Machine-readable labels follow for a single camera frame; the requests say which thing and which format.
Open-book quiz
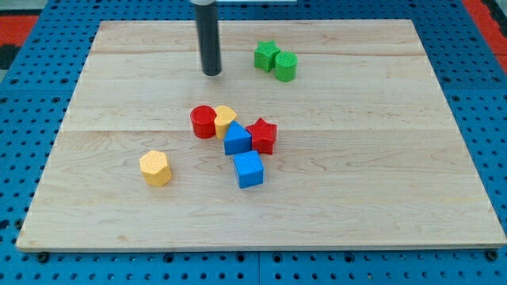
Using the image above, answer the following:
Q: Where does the wooden board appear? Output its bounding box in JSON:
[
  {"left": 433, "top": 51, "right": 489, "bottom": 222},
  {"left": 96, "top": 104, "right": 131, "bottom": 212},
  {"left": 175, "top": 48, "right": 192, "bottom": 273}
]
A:
[{"left": 16, "top": 19, "right": 506, "bottom": 253}]

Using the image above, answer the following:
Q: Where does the blue triangle block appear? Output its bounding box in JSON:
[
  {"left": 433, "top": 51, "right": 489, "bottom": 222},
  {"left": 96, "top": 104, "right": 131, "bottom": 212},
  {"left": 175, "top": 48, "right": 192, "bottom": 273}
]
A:
[{"left": 223, "top": 120, "right": 252, "bottom": 155}]

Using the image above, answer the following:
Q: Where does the green star block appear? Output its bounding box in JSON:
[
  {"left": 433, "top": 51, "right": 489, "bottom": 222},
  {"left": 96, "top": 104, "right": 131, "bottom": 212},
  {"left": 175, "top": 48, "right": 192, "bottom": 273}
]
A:
[{"left": 254, "top": 40, "right": 280, "bottom": 72}]

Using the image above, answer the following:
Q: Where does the yellow hexagon block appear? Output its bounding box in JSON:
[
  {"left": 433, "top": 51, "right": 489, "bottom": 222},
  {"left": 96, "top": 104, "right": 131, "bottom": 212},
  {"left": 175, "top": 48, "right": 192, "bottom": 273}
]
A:
[{"left": 139, "top": 150, "right": 173, "bottom": 187}]

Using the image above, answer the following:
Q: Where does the red cylinder block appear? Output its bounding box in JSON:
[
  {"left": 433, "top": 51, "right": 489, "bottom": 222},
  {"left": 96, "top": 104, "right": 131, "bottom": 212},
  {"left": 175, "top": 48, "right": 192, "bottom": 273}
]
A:
[{"left": 190, "top": 105, "right": 216, "bottom": 139}]

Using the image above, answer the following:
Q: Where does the yellow heart block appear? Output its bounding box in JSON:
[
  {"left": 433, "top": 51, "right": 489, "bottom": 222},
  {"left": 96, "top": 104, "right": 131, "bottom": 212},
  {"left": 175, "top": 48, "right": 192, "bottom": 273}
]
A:
[{"left": 214, "top": 105, "right": 237, "bottom": 139}]

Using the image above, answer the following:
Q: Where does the green cylinder block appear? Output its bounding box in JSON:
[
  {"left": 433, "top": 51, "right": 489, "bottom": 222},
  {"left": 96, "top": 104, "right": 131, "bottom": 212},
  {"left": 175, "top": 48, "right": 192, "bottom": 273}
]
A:
[{"left": 275, "top": 51, "right": 298, "bottom": 82}]

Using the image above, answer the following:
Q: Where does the red star block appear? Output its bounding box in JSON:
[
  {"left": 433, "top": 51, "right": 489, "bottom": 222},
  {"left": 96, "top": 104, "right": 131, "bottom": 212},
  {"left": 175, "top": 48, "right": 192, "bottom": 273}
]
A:
[{"left": 246, "top": 118, "right": 277, "bottom": 154}]

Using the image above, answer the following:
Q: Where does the blue cube block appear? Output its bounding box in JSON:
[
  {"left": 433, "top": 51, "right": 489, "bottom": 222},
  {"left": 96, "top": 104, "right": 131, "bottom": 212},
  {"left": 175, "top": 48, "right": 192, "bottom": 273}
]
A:
[{"left": 233, "top": 150, "right": 265, "bottom": 188}]

